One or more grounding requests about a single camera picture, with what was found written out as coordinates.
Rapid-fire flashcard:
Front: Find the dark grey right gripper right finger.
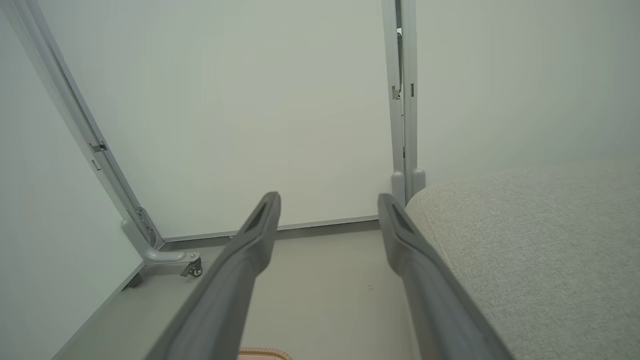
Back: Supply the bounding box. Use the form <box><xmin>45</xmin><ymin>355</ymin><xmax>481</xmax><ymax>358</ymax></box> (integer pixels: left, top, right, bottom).
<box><xmin>377</xmin><ymin>193</ymin><xmax>516</xmax><ymax>360</ymax></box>

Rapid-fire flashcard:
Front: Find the grey fabric sofa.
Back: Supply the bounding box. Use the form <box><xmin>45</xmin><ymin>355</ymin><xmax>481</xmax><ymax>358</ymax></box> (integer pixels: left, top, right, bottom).
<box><xmin>405</xmin><ymin>160</ymin><xmax>640</xmax><ymax>360</ymax></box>

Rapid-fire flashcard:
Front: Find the black caster wheel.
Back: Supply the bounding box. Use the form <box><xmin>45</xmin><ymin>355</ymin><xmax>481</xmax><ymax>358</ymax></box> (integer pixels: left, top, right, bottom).
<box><xmin>180</xmin><ymin>257</ymin><xmax>204</xmax><ymax>278</ymax></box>

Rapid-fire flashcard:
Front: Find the grey partition bottom rail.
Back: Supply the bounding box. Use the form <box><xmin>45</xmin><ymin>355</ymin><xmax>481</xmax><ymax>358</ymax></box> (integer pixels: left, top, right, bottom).
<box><xmin>161</xmin><ymin>215</ymin><xmax>382</xmax><ymax>252</ymax></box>

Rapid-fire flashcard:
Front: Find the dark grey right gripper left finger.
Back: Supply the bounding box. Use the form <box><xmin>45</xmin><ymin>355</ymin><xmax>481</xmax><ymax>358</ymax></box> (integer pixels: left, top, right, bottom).
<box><xmin>145</xmin><ymin>191</ymin><xmax>281</xmax><ymax>360</ymax></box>

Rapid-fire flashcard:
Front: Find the cream perforated laundry basket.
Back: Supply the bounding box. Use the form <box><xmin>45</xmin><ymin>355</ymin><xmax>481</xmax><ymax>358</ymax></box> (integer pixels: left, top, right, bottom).
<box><xmin>237</xmin><ymin>347</ymin><xmax>294</xmax><ymax>360</ymax></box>

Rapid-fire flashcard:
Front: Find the grey angled partition leg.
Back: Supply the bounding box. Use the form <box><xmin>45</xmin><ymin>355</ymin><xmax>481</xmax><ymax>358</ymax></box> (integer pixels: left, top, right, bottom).
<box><xmin>1</xmin><ymin>0</ymin><xmax>202</xmax><ymax>267</ymax></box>

